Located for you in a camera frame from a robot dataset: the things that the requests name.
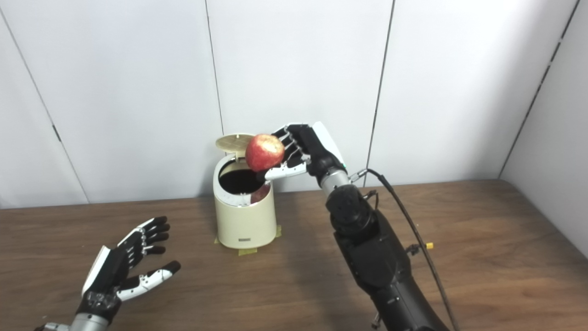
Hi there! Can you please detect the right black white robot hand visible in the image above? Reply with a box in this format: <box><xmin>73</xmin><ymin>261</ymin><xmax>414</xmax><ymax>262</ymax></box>
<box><xmin>264</xmin><ymin>121</ymin><xmax>347</xmax><ymax>181</ymax></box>

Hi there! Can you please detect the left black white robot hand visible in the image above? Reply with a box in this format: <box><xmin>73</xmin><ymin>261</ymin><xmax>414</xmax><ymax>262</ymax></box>
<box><xmin>76</xmin><ymin>216</ymin><xmax>181</xmax><ymax>322</ymax></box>

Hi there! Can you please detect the red apple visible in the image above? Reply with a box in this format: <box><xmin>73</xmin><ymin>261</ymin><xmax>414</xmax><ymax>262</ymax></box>
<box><xmin>245</xmin><ymin>134</ymin><xmax>285</xmax><ymax>172</ymax></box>

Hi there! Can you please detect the round cream bin lid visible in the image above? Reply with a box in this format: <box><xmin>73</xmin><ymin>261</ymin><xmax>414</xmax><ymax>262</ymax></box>
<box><xmin>215</xmin><ymin>134</ymin><xmax>255</xmax><ymax>159</ymax></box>

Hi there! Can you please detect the cream-colored bin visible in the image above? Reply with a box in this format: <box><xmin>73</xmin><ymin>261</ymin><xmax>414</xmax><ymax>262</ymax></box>
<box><xmin>213</xmin><ymin>154</ymin><xmax>277</xmax><ymax>249</ymax></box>

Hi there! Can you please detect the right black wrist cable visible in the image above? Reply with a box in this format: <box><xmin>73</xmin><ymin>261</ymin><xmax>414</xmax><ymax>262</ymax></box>
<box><xmin>349</xmin><ymin>168</ymin><xmax>460</xmax><ymax>331</ymax></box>

